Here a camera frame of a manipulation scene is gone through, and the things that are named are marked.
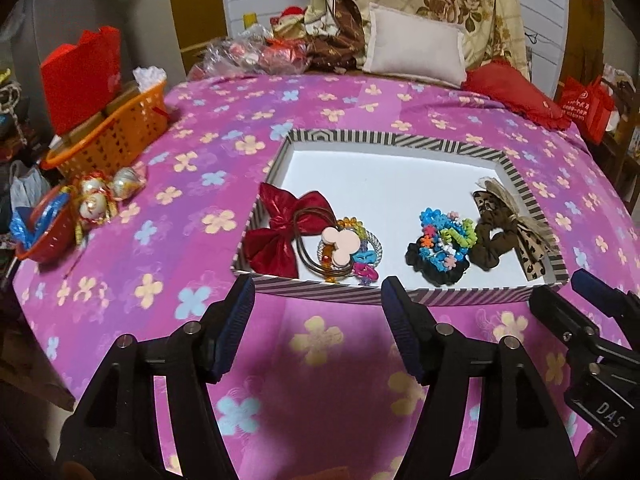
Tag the thin brown hair elastics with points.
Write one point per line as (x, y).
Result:
(303, 255)

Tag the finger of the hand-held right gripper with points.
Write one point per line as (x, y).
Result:
(595, 290)
(562, 317)

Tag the pink floral bedsheet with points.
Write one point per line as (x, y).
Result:
(200, 240)

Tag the red paper bag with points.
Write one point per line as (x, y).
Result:
(75, 80)

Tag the striped cardboard box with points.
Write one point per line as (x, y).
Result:
(375, 185)

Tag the blue foil wrapper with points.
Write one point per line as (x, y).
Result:
(25, 225)

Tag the orange plastic basket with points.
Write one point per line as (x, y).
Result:
(115, 135)

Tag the red plush toy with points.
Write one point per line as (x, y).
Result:
(290, 22)

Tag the brown patterned cloth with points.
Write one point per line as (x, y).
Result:
(340, 45)

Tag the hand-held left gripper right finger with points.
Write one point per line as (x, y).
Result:
(400, 327)

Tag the leopard print bow clip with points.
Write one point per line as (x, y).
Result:
(532, 255)

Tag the black scrunchie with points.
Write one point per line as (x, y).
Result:
(435, 275)

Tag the white crumpled tissue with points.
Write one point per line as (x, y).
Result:
(150, 77)

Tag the clear plastic bag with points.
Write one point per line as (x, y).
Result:
(240, 55)

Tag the beige pillow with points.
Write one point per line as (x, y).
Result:
(415, 45)

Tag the red shopping bag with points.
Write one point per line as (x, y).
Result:
(585, 110)

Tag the red satin bow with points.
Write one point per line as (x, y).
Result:
(275, 247)

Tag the red plastic bowl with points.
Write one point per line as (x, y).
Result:
(45, 247)

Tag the brown scrunchie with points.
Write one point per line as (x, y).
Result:
(492, 245)

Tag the red frilled cushion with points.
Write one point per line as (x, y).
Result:
(510, 92)

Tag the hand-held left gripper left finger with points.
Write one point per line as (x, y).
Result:
(235, 327)

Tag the wooden chair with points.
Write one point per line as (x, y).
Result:
(625, 150)

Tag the white plastic bag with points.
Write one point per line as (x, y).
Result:
(27, 185)

